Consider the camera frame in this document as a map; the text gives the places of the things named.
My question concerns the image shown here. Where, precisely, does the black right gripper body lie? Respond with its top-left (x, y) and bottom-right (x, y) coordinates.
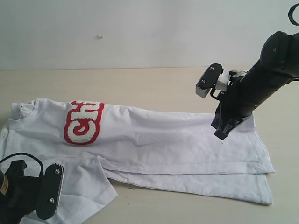
top-left (215, 77), bottom-right (269, 117)

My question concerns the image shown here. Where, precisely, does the black left camera cable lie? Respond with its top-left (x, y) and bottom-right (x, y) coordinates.
top-left (0, 152), bottom-right (46, 180)

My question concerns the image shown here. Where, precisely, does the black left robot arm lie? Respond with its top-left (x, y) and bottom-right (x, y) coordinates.
top-left (0, 160), bottom-right (44, 224)

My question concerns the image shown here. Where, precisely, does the white t-shirt red lettering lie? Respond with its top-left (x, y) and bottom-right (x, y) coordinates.
top-left (0, 99), bottom-right (274, 210)

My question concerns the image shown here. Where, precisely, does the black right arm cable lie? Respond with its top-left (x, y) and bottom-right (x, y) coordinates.
top-left (287, 3), bottom-right (299, 26)

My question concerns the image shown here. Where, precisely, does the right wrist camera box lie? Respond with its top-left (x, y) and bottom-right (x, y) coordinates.
top-left (195, 63), bottom-right (223, 98)

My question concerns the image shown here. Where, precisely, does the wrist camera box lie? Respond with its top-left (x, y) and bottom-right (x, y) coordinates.
top-left (195, 63), bottom-right (223, 98)
top-left (36, 163), bottom-right (64, 220)

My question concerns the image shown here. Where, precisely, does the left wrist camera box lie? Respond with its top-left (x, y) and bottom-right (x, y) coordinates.
top-left (36, 163), bottom-right (64, 220)

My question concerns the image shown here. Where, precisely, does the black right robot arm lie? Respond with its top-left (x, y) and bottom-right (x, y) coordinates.
top-left (211, 31), bottom-right (299, 140)

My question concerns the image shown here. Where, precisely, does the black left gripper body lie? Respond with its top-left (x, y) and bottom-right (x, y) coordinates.
top-left (0, 160), bottom-right (47, 224)

